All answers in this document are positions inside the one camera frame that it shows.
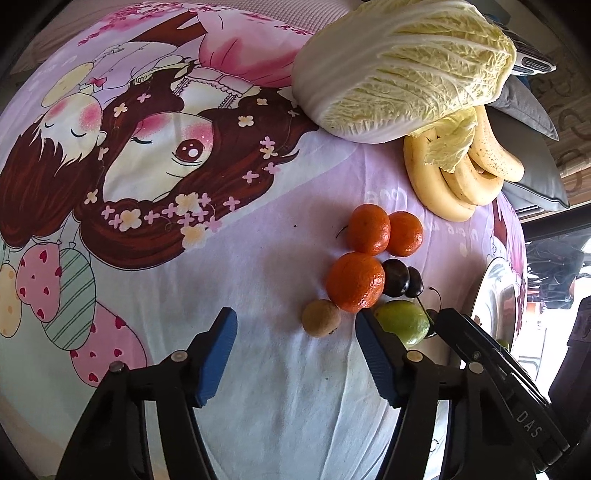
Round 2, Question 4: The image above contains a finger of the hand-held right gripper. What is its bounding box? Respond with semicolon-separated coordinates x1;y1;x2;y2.
435;308;514;371

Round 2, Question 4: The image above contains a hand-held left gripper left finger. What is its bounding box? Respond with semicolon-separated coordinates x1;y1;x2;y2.
55;307;238;480

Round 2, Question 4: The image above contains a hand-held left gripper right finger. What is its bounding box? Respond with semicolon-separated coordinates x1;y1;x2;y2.
355;309;541;480

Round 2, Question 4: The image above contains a dark red cherry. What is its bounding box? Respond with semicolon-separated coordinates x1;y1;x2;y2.
405;267;424;298
425;287;444;337
382;258;411;298

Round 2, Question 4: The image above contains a round metal plate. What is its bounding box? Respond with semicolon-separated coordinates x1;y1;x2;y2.
472;257;552;402

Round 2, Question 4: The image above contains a brown kiwi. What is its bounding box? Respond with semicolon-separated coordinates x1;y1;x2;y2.
301;299;342;337

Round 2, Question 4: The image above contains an orange tangerine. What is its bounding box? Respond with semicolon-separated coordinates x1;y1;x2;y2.
387;211;424;258
327;252;386;313
347;204;392;256

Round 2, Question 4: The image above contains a printed cartoon blanket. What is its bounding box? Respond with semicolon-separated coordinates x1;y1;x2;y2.
0;0;529;480

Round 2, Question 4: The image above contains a grey sofa cushion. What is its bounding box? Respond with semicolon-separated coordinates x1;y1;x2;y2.
501;134;571;213

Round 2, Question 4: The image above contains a spotted yellow banana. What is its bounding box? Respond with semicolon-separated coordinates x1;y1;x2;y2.
468;105;526;183

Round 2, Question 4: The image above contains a grey pillow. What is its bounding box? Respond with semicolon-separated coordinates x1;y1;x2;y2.
489;76;560;141

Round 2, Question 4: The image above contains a carved wooden panel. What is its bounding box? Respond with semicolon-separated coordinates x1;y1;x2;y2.
547;28;591;204

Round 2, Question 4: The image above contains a napa cabbage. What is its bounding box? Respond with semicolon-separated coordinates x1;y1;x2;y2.
292;0;517;174

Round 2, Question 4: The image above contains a black white patterned pillow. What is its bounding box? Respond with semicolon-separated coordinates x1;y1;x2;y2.
501;18;557;77

